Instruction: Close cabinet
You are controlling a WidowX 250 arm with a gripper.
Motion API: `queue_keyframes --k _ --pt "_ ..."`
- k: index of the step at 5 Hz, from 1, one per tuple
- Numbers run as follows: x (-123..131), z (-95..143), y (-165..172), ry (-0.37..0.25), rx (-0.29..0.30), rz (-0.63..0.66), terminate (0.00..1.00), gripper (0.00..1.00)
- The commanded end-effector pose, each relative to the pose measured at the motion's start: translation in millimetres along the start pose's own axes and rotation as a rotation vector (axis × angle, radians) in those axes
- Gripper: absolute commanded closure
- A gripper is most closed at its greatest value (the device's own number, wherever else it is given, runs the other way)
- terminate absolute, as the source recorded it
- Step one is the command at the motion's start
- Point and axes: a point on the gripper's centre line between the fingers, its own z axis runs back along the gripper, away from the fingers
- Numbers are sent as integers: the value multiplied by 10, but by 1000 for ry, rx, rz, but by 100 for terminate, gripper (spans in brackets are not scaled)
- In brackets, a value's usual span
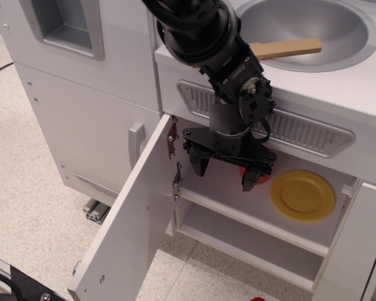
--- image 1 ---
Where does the grey ribbed vent panel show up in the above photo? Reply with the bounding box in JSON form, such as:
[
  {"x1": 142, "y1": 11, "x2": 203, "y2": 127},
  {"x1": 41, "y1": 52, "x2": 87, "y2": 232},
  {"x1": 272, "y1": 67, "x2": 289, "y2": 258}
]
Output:
[{"x1": 176, "y1": 80, "x2": 355, "y2": 158}]

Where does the red object at bottom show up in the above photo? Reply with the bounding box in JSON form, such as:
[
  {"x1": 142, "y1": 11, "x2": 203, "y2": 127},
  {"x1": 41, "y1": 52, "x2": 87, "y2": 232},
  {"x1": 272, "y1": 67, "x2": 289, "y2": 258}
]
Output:
[{"x1": 250, "y1": 297, "x2": 266, "y2": 301}]

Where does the silver fridge door handle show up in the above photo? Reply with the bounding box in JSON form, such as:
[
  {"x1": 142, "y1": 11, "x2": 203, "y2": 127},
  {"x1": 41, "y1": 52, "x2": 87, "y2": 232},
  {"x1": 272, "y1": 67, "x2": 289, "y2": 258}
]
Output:
[{"x1": 128, "y1": 122, "x2": 145, "y2": 169}]

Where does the lower metal door hinge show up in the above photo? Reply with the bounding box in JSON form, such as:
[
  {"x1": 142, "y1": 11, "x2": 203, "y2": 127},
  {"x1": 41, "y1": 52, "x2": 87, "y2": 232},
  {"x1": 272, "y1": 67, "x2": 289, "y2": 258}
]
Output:
[{"x1": 172, "y1": 161, "x2": 182, "y2": 201}]

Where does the black braided cable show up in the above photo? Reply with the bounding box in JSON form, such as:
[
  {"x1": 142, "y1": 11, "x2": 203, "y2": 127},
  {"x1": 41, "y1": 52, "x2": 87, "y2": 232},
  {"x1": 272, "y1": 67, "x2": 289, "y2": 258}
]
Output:
[{"x1": 0, "y1": 272, "x2": 23, "y2": 301}]

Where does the grey recessed dispenser panel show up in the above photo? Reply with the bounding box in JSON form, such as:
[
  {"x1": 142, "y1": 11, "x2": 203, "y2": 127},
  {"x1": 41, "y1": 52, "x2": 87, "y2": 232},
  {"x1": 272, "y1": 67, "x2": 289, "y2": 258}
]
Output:
[{"x1": 19, "y1": 1, "x2": 105, "y2": 61}]

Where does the black mounting plate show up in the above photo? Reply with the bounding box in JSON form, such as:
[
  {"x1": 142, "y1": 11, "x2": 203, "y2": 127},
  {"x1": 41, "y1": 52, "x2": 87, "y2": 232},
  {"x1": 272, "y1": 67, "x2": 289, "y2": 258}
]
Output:
[{"x1": 10, "y1": 265, "x2": 66, "y2": 301}]

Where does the aluminium extrusion frame foot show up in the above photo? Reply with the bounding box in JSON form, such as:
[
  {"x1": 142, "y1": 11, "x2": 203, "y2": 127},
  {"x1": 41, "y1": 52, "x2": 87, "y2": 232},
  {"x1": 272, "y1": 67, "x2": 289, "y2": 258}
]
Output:
[{"x1": 83, "y1": 199, "x2": 111, "y2": 225}]

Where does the white cabinet door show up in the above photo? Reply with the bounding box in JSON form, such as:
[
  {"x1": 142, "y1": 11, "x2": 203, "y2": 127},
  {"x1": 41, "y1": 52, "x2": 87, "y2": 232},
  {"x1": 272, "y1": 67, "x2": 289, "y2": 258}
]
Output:
[
  {"x1": 68, "y1": 114, "x2": 180, "y2": 300},
  {"x1": 312, "y1": 182, "x2": 376, "y2": 300}
]

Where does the black cable at right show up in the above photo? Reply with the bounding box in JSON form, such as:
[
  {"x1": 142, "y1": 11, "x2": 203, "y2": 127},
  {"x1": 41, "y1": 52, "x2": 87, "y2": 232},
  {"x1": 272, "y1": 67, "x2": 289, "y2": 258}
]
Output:
[{"x1": 360, "y1": 230, "x2": 376, "y2": 301}]

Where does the metal door hinge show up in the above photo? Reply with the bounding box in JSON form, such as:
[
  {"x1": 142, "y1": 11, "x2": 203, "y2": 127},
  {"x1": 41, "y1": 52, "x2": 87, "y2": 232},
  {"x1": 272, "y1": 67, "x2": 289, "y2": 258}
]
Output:
[
  {"x1": 172, "y1": 161, "x2": 182, "y2": 201},
  {"x1": 166, "y1": 115, "x2": 179, "y2": 159}
]

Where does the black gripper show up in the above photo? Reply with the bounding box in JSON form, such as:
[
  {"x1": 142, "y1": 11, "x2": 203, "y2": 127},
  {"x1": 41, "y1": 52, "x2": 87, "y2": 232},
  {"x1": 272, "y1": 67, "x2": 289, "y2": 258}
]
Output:
[{"x1": 182, "y1": 127, "x2": 272, "y2": 192}]

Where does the yellow plastic plate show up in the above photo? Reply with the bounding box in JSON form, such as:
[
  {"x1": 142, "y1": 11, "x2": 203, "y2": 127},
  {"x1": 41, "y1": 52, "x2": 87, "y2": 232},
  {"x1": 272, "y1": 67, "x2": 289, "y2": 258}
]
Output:
[{"x1": 269, "y1": 170, "x2": 336, "y2": 221}]

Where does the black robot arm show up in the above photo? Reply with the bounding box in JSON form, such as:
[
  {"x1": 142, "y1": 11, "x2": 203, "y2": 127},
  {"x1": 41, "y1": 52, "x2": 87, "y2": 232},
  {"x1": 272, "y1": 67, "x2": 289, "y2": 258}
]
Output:
[{"x1": 145, "y1": 1, "x2": 276, "y2": 191}]

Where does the white toy fridge unit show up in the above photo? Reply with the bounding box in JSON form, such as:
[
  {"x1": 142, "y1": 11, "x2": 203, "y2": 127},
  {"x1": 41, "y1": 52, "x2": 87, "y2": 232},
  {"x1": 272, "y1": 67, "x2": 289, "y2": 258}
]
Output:
[{"x1": 0, "y1": 1, "x2": 162, "y2": 203}]

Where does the wooden spatula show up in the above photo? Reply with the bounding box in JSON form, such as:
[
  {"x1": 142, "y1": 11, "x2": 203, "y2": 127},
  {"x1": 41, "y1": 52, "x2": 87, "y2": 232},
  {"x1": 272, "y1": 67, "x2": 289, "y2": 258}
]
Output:
[{"x1": 249, "y1": 38, "x2": 323, "y2": 60}]

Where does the silver cabinet door handle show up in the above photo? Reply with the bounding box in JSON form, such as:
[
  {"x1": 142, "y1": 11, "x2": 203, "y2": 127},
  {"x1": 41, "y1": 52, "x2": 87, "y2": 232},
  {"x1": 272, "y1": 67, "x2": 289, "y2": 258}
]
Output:
[{"x1": 72, "y1": 260, "x2": 81, "y2": 276}]

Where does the white toy kitchen cabinet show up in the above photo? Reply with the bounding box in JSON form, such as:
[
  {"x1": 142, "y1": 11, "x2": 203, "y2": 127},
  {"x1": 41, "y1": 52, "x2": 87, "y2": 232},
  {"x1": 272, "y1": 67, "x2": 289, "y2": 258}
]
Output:
[{"x1": 155, "y1": 1, "x2": 376, "y2": 300}]

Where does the silver round sink basin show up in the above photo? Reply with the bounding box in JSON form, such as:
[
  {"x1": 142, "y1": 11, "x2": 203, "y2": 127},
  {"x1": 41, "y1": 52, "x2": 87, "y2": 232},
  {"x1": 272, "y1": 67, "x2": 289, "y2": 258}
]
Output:
[{"x1": 236, "y1": 1, "x2": 376, "y2": 72}]

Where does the red plastic cup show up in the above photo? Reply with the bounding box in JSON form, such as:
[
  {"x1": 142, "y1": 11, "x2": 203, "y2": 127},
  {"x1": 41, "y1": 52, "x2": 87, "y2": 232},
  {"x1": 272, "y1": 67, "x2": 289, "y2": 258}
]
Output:
[{"x1": 239, "y1": 144, "x2": 275, "y2": 191}]

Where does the upper metal door hinge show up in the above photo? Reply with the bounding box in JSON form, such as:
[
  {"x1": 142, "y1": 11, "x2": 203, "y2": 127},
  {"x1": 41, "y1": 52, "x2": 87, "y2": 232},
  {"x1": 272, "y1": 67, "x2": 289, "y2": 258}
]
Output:
[{"x1": 166, "y1": 115, "x2": 179, "y2": 159}]

